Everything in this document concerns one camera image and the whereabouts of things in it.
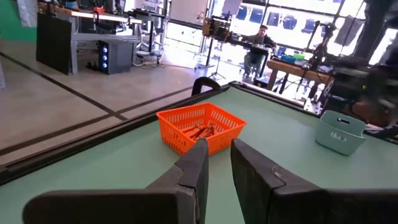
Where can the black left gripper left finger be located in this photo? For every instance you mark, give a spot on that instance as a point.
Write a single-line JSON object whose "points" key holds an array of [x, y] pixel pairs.
{"points": [[183, 186]]}

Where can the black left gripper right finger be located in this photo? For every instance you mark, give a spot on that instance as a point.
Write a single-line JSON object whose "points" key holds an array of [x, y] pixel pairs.
{"points": [[264, 193]]}

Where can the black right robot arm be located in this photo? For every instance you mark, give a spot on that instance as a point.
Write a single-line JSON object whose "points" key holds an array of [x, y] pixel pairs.
{"points": [[363, 81]]}

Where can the orange plastic basket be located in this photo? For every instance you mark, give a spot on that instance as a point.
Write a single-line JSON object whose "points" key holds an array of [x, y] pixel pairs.
{"points": [[174, 130]]}

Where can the teal table mat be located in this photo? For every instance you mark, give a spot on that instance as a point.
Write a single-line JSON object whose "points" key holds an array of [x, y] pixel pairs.
{"points": [[280, 124]]}

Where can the teal plastic bin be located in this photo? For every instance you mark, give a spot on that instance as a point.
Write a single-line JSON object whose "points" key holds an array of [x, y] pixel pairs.
{"points": [[339, 137]]}

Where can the black curved clamp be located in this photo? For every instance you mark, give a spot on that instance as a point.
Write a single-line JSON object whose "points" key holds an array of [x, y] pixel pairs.
{"points": [[205, 81]]}

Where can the black tripod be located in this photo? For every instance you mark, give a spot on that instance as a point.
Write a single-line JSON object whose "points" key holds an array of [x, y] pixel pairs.
{"points": [[217, 67]]}

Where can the wooden desk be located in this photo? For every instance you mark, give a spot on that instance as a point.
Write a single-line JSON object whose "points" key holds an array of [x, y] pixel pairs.
{"points": [[295, 70]]}

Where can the blue box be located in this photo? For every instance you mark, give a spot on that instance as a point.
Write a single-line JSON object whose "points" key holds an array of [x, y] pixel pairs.
{"points": [[287, 58]]}

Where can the green box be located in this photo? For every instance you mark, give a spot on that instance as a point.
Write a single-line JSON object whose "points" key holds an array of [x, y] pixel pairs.
{"points": [[299, 56]]}

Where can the black computer tower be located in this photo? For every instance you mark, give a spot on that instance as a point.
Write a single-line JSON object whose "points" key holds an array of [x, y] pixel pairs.
{"points": [[115, 56]]}

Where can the person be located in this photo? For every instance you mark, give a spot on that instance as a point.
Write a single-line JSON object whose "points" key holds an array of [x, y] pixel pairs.
{"points": [[258, 40]]}

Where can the grey office chair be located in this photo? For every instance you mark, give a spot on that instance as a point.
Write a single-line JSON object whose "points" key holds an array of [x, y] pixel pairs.
{"points": [[150, 31]]}

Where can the black partition panel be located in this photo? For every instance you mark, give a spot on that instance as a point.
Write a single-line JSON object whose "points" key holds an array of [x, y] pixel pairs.
{"points": [[53, 43]]}

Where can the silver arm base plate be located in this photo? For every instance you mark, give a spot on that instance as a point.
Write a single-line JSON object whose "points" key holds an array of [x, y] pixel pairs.
{"points": [[312, 105]]}

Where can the black camera stand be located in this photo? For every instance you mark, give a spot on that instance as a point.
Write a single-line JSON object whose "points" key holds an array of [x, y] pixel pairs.
{"points": [[321, 40]]}

